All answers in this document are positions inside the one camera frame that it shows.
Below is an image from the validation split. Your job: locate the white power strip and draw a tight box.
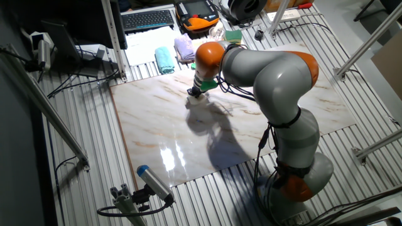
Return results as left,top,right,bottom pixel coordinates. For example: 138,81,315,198
266,8,302,23

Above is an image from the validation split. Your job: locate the black round spool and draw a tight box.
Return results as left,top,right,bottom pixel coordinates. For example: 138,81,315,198
227,0,268,26

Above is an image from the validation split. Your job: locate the black camera clamp bracket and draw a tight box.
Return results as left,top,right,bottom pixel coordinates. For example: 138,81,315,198
131,185,155,213

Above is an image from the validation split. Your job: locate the silver camera on white mount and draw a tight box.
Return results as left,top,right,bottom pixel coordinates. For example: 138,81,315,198
30,31,54,72

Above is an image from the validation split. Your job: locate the black camera cable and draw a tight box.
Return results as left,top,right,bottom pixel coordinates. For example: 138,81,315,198
96,194,175,218

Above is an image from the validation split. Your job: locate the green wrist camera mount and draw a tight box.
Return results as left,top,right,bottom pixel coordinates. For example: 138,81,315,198
190,62,219,92

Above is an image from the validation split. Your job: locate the low aluminium frame beam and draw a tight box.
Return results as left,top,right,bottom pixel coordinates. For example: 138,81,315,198
350,128,402,166

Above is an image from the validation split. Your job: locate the slanted aluminium frame beam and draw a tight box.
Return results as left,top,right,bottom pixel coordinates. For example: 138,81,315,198
332,1,402,82

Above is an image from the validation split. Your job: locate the black flat bar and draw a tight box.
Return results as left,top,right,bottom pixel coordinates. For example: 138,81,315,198
326,205,402,226

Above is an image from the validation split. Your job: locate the purple folded cloth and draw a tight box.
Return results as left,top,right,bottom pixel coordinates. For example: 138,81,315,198
173,33,197,62

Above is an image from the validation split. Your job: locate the grey monitor stand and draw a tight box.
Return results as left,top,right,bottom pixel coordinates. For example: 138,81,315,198
41,20,106,78

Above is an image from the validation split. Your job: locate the short aluminium profile stub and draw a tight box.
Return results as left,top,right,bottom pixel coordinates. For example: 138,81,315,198
109,183,148,226

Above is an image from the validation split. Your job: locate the black computer keyboard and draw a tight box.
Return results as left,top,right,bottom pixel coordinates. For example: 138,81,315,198
121,9,175,32

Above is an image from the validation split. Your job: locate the black office chair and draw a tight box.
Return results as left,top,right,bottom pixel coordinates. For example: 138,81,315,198
353,0,402,23

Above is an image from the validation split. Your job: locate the red handled screwdriver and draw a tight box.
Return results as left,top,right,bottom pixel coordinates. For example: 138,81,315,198
287,1,314,10

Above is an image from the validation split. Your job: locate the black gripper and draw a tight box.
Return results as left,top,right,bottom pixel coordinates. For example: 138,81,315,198
187,86,204,98

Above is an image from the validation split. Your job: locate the brown cardboard box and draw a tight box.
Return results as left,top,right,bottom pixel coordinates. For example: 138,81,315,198
370,37,402,101

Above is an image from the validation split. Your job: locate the upright aluminium profile post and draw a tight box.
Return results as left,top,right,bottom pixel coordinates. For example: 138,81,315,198
100,0,128,83

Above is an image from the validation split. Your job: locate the white rectangular sponge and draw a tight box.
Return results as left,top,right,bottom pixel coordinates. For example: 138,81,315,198
187,94,209,105

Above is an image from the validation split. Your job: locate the silver camera with blue cap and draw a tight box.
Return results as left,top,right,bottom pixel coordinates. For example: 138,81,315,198
136,164,175,203

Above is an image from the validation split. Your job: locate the long slanted aluminium beam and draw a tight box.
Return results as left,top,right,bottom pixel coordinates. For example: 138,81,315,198
0,43,91,172

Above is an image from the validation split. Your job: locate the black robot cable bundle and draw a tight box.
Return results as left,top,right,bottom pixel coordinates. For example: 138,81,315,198
216,43,283,225

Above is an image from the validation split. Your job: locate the orange black teach pendant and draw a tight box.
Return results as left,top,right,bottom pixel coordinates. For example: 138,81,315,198
175,0,220,32

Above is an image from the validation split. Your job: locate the white paper sheet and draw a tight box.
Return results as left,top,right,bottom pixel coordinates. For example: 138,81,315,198
124,26,182,67

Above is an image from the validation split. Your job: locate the teal rolled towel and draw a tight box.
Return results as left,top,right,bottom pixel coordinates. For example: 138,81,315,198
154,46,175,75

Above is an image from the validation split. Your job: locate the thin aluminium frame post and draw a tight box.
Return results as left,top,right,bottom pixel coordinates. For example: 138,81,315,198
266,0,290,40

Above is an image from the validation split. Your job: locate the green yellow sponge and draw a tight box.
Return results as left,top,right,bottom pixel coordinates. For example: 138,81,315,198
224,30,243,45

